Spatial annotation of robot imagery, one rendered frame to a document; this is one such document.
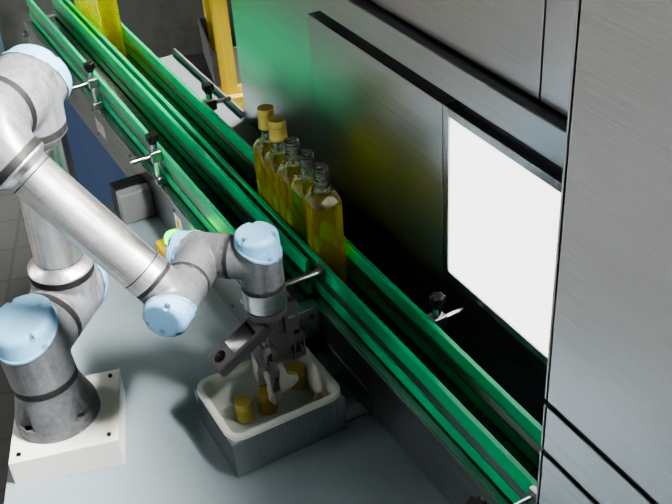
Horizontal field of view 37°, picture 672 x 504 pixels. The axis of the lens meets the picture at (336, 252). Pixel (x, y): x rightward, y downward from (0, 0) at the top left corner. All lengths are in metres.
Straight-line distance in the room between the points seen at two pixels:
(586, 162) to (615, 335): 0.15
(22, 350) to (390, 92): 0.76
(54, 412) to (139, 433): 0.18
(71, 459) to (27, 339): 0.24
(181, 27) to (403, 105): 3.26
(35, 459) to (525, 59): 1.06
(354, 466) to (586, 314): 0.99
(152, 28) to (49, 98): 3.32
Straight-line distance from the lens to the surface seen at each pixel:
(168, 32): 4.96
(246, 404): 1.84
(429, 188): 1.76
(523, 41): 1.48
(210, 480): 1.81
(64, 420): 1.84
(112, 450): 1.84
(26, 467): 1.87
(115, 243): 1.56
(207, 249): 1.67
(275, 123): 1.96
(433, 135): 1.70
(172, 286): 1.58
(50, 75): 1.65
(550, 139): 1.45
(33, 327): 1.75
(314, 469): 1.80
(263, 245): 1.62
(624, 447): 0.91
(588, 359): 0.89
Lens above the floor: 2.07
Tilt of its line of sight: 35 degrees down
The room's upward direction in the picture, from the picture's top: 4 degrees counter-clockwise
